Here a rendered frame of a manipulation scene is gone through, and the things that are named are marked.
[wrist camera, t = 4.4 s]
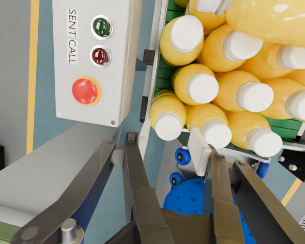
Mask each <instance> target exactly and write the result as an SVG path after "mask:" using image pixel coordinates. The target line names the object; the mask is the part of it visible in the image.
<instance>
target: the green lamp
mask: <svg viewBox="0 0 305 244"><path fill-rule="evenodd" d="M92 28H93V31H94V32H95V34H96V35H98V36H100V37H105V36H107V35H108V34H109V32H110V24H109V22H108V21H107V20H106V19H105V18H102V17H98V18H96V19H95V20H94V21H93V23H92Z"/></svg>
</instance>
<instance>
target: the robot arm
mask: <svg viewBox="0 0 305 244"><path fill-rule="evenodd" d="M150 125H151V119H150V118H146V119H145V122H144V124H143V127H142V129H141V132H140V133H139V132H126V133H125V139H124V143H121V144H116V140H114V139H110V138H107V139H104V140H103V141H102V142H101V144H100V145H99V146H98V147H97V149H96V150H95V151H94V153H93V154H92V155H91V157H90V158H89V159H88V161H87V162H86V163H85V165H84V166H83V167H82V169H81V170H80V171H79V173H78V174H77V175H76V176H75V178H74V179H73V180H72V182H71V183H70V184H69V186H68V187H67V188H66V190H65V191H64V192H63V194H62V195H61V196H60V198H59V199H58V200H57V201H55V202H54V203H53V204H51V205H50V206H49V207H47V208H46V209H45V210H44V211H42V212H41V213H40V214H38V215H37V216H36V217H35V218H33V219H32V220H31V221H29V222H28V223H26V224H25V225H24V226H22V227H21V228H20V229H19V230H18V231H17V232H16V233H15V234H14V235H13V236H12V238H11V239H10V244H84V233H85V231H86V229H87V227H88V224H89V222H90V220H91V218H92V215H93V213H94V211H95V208H96V206H97V204H98V201H99V199H100V197H101V195H102V192H103V190H104V188H105V186H106V183H107V181H108V179H109V177H110V174H111V172H112V170H113V168H114V164H122V175H123V189H124V203H125V217H126V226H125V227H123V228H122V229H121V230H120V231H118V232H117V233H116V234H115V235H114V236H112V237H111V238H110V239H109V240H108V241H106V242H105V243H104V244H245V240H244V233H243V228H242V224H241V219H240V213H239V210H240V212H241V214H242V216H243V218H244V220H245V222H246V224H247V226H248V228H249V230H250V232H251V234H252V236H253V238H254V240H255V242H256V244H305V230H304V229H303V228H302V227H301V226H300V224H299V223H298V222H297V221H296V220H295V219H294V217H293V216H292V215H291V214H290V213H289V211H288V210H287V209H286V208H285V207H284V205H283V204H282V203H281V202H280V201H279V200H278V198H277V197H276V196H275V195H274V194H273V192H272V191H271V190H270V189H269V188H268V186H267V185H266V184H265V183H264V182H263V180H262V179H261V178H260V177H259V176H258V175H257V173H256V172H255V171H254V170H253V169H252V168H251V166H250V165H249V164H248V163H246V162H245V161H243V160H235V161H234V163H232V162H228V161H227V160H226V157H225V156H223V155H221V154H219V153H218V152H217V151H216V149H215V148H214V146H213V145H211V144H208V143H207V142H206V140H205V139H204V137H203V135H202V134H201V132H200V130H199V129H198V127H197V126H194V125H193V126H192V128H191V132H190V136H189V140H188V144H187V145H188V148H189V151H190V154H191V157H192V160H193V164H194V167H195V170H196V173H197V175H198V176H204V175H205V172H206V171H207V173H206V177H205V180H204V183H205V191H204V204H203V215H201V214H185V215H183V214H180V213H177V212H174V211H172V210H169V209H165V208H160V205H159V202H158V199H157V195H156V192H155V189H154V187H150V184H149V180H148V177H147V173H146V170H145V167H144V163H143V159H144V154H145V150H146V146H147V142H148V137H149V131H150ZM232 197H233V198H234V200H235V202H236V204H237V206H236V205H234V204H233V198H232Z"/></svg>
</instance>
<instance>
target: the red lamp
mask: <svg viewBox="0 0 305 244"><path fill-rule="evenodd" d="M91 58H92V60H93V61H94V62H95V63H96V64H98V65H104V64H106V63H107V61H108V53H107V52H106V50H105V49H103V48H100V47H98V48H95V49H94V50H93V51H92V53H91Z"/></svg>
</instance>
